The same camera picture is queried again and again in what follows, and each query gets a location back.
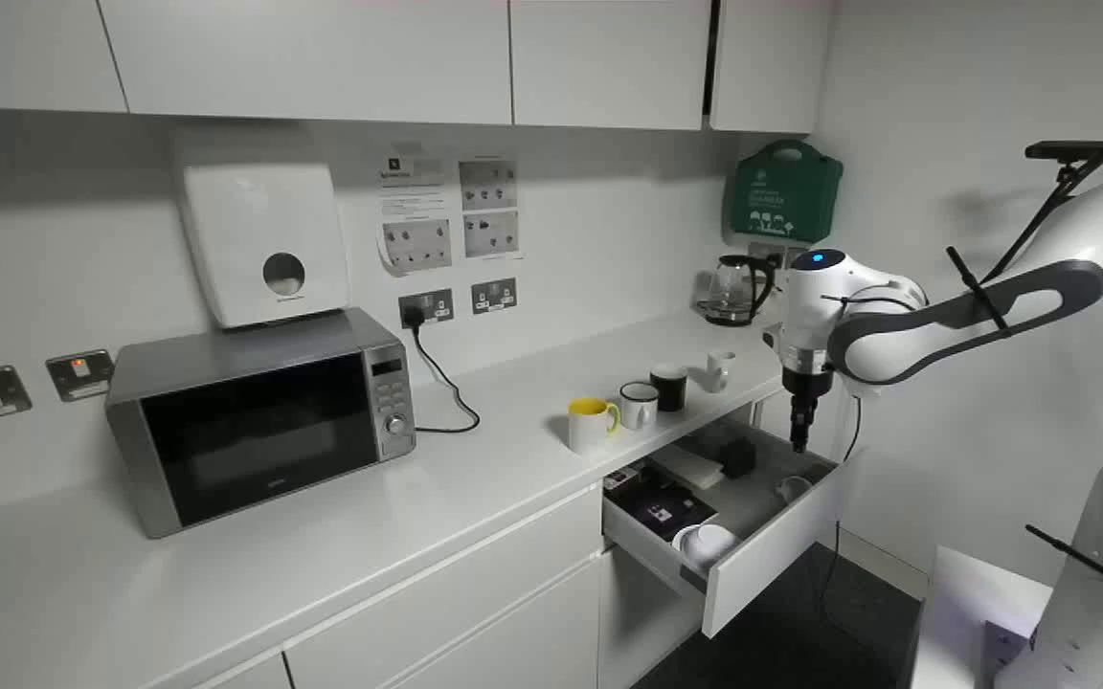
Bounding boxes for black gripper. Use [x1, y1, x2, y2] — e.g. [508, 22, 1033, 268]
[777, 332, 834, 454]

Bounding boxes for white drawer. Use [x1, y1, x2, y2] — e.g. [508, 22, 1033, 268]
[596, 417, 850, 643]

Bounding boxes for white robot base table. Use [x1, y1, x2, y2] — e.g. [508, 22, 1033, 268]
[909, 544, 1056, 689]

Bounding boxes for chunky black object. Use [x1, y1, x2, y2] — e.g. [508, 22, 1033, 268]
[716, 435, 758, 484]

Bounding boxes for small white box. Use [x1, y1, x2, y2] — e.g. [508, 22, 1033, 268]
[682, 443, 735, 495]

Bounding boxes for black mug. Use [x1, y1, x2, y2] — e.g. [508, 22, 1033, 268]
[649, 365, 692, 412]

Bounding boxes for glass coffee pot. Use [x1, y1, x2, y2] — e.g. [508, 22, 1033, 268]
[692, 249, 777, 329]

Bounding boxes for white bowl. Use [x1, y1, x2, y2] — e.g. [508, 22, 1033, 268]
[671, 517, 739, 574]

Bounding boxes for flat black box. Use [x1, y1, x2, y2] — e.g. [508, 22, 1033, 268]
[613, 476, 721, 538]

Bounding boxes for white mug with dark rim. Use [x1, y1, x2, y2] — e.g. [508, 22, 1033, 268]
[617, 376, 663, 431]

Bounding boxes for yellow mug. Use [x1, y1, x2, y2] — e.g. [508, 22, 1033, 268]
[562, 396, 623, 454]

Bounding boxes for green first aid kit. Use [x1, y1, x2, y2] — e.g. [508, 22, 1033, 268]
[721, 139, 848, 249]

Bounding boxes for silver microwave oven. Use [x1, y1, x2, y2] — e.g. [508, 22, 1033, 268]
[102, 306, 420, 544]

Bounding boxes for white paper towel dispenser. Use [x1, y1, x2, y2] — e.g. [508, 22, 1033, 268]
[179, 161, 352, 332]

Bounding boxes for white upper cabinets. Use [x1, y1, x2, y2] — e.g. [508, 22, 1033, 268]
[0, 0, 834, 139]

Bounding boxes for steel double wall socket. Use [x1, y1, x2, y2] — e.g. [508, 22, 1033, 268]
[469, 274, 520, 316]
[393, 288, 461, 329]

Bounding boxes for small wall notice sheet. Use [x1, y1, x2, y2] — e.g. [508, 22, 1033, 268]
[454, 156, 520, 211]
[461, 205, 520, 262]

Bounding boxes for black power cable with plug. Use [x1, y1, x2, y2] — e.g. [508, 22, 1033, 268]
[407, 302, 483, 435]

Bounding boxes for tall white wall notice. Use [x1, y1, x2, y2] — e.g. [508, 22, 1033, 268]
[379, 149, 454, 279]

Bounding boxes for steel switch plate red light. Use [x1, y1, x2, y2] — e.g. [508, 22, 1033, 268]
[42, 347, 117, 406]

